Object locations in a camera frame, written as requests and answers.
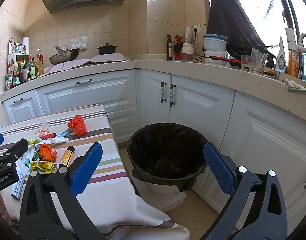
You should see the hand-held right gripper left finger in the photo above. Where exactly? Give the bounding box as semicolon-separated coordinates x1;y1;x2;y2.
19;142;106;240

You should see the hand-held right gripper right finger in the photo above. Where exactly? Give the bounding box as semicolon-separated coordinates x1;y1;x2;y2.
201;142;288;240

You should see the clear orange snack packet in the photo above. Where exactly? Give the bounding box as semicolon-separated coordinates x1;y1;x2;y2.
34;119;51;140

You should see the red plastic bag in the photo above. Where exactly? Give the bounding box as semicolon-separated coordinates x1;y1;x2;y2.
67;115;88;137

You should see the white bin with black liner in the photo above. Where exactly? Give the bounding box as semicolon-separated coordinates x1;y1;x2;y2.
127;123;209;195

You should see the white teal printed tube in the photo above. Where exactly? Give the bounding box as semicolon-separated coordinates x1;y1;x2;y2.
10;148;33;200

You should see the yellow black tube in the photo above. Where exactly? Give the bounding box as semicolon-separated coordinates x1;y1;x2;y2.
58;145;75;168

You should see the striped tablecloth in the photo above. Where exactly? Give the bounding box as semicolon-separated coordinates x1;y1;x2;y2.
0;104;191;240

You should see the orange crumpled wrapper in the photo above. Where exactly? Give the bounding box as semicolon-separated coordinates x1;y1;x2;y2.
39;144;58;162

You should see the yellow green wrapper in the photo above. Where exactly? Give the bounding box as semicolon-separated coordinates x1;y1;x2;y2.
30;160;59;173

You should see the white crumpled paper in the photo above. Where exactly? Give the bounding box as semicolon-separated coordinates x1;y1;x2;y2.
47;137;70;145

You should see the blue tube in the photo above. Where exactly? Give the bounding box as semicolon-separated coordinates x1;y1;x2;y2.
55;127;74;138

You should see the white kitchen cabinet unit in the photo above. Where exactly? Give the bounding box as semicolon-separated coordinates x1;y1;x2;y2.
0;60;306;220

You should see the cluster of condiment bottles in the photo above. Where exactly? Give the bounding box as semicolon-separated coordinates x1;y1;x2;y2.
4;36;46;90

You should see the pale stove cover cloth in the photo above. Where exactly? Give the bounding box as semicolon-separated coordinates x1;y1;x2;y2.
39;52;130;77

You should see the metal wok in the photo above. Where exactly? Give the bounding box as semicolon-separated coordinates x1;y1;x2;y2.
48;45;81;65

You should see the clear glass cup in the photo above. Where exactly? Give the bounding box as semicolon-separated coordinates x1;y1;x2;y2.
241;54;252;72

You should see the pale dish cloth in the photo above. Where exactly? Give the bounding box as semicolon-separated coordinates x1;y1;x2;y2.
281;78;306;92

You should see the white round container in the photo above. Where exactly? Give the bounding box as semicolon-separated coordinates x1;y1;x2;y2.
204;51;228;65

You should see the glass measuring cup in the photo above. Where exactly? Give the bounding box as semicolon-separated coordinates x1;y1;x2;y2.
251;47;268;75

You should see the black lidded pot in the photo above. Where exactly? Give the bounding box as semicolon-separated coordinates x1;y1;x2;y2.
97;43;118;55

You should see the white spray bottle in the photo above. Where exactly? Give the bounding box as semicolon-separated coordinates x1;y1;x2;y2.
276;35;286;73

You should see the red and black container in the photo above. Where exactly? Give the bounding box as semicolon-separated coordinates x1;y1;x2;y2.
173;35;184;61

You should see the orange bottle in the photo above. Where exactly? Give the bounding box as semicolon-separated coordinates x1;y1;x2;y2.
287;50;301;78

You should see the dark glass bottle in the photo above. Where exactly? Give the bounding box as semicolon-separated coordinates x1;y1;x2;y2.
167;34;173;60

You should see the clear food bag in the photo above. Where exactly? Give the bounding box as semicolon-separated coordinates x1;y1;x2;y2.
184;26;193;44

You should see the white chrome faucet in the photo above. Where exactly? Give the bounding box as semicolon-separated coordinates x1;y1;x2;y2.
285;27;306;53

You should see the dark mesh cloth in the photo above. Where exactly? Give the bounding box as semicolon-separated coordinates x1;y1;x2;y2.
207;0;276;67

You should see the bright window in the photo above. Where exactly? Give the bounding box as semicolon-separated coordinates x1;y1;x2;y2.
233;0;306;50

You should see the red handled utensil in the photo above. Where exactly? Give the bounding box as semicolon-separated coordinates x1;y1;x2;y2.
210;56;251;64

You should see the white wall hook rack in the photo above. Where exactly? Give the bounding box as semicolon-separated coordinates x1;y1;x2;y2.
71;37;88;49

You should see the black power cable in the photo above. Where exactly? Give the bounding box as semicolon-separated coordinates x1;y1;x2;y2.
190;29;208;62

